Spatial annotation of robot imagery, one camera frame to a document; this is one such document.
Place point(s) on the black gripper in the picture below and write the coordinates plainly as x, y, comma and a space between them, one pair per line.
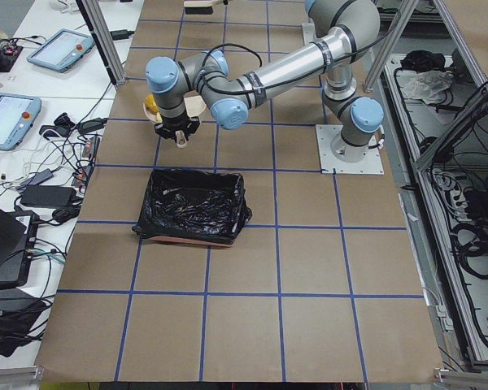
174, 121

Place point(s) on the yellow trash ball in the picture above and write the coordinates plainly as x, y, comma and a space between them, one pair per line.
151, 105

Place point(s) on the beige plastic dustpan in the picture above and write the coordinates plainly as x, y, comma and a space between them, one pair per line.
195, 106

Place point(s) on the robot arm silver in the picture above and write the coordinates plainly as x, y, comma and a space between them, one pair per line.
345, 30

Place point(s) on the black bag lined bin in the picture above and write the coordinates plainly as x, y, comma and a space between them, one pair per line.
194, 207

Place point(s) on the upper blue teach pendant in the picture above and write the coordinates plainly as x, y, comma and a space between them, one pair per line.
62, 51

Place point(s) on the blue teach pendant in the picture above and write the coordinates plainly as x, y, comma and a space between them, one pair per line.
17, 115
62, 51

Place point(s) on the black power adapter brick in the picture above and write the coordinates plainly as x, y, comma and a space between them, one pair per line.
45, 196

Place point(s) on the lower blue teach pendant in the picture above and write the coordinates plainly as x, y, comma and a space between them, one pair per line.
17, 115

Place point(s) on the black laptop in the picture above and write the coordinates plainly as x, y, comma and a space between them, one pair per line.
18, 232

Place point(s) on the white crumpled cloth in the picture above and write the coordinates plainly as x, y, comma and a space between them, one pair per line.
430, 87

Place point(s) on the white power strip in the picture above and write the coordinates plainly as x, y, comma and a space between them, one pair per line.
452, 186

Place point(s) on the aluminium frame post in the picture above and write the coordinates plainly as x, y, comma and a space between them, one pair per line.
97, 26

